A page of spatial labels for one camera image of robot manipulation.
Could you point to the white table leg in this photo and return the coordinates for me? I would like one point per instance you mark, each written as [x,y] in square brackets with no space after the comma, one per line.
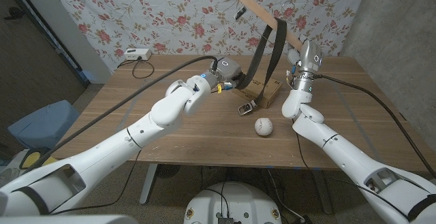
[148,183]

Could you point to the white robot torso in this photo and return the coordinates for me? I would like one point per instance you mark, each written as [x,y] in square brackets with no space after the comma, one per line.
[233,203]

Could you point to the white power adapter box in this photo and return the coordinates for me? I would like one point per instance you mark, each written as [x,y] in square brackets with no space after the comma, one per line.
[137,53]

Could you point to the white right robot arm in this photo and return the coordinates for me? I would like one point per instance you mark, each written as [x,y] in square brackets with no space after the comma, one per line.
[340,152]

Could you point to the yellow black floor pad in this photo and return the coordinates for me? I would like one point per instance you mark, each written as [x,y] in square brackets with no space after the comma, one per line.
[31,158]

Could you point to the brown cardboard box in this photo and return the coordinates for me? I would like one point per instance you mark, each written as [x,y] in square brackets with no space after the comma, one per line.
[272,89]

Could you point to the wooden clip hanger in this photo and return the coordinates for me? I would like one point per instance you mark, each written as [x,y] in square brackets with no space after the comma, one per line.
[259,10]

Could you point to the blue padded stool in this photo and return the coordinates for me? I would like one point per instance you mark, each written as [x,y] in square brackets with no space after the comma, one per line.
[44,125]

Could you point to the floral backdrop cloth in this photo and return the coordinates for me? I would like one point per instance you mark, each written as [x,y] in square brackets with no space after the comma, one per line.
[153,16]

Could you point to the dark grey table leg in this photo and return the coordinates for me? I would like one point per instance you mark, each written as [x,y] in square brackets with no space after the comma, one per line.
[323,193]

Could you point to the white baseball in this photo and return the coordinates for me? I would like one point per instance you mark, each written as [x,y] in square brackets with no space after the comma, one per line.
[264,126]

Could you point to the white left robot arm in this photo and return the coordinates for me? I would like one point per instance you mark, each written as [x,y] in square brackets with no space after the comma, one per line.
[119,149]

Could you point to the dark fabric belt with buckle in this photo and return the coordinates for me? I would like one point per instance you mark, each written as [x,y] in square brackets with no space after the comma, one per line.
[280,40]

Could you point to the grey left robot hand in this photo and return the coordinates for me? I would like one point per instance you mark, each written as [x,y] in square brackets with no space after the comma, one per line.
[228,71]

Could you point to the black round floor object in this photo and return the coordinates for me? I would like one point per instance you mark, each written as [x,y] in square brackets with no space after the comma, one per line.
[168,171]

